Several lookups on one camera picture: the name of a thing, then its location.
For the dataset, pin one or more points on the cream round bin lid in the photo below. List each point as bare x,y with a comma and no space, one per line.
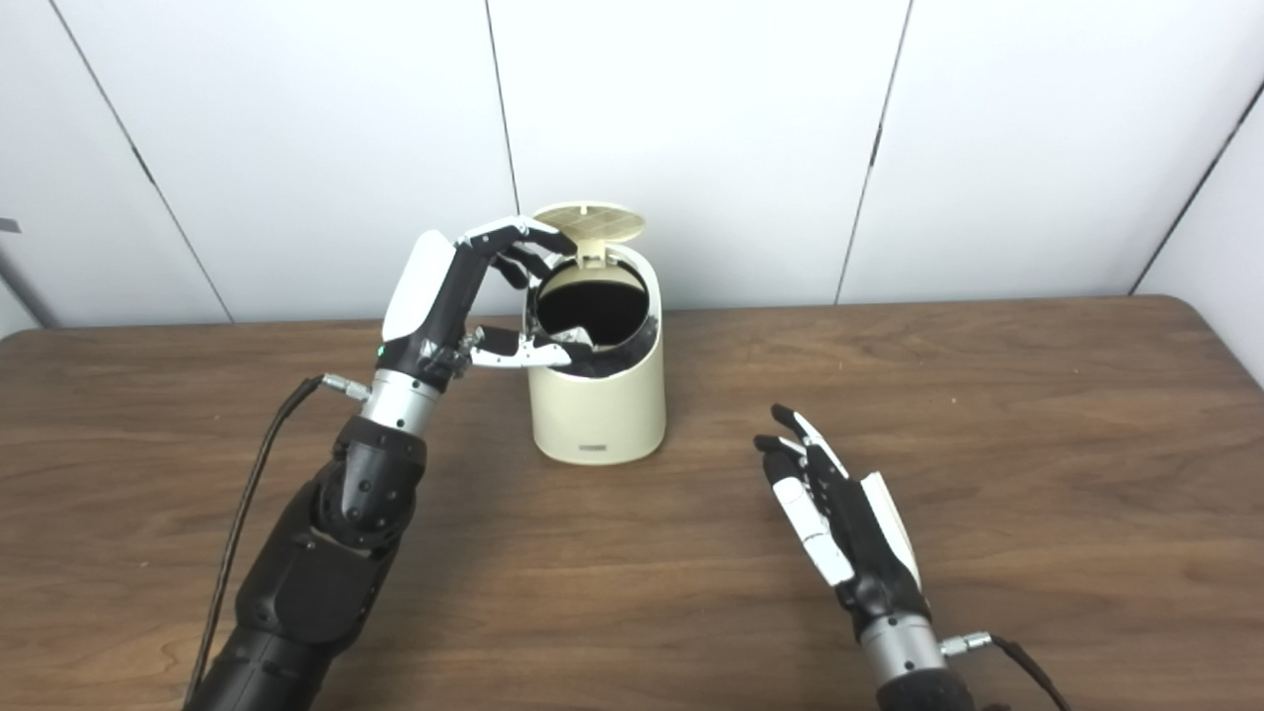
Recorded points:
591,222

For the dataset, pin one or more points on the cream-colored desktop bin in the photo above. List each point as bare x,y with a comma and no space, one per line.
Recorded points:
597,420

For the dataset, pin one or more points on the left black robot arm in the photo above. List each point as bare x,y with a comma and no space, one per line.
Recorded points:
316,573

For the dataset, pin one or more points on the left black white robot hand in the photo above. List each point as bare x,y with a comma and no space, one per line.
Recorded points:
434,296

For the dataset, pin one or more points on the black bin liner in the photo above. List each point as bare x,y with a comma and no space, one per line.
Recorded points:
592,306

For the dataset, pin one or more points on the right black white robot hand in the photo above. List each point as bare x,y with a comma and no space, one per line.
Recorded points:
869,553

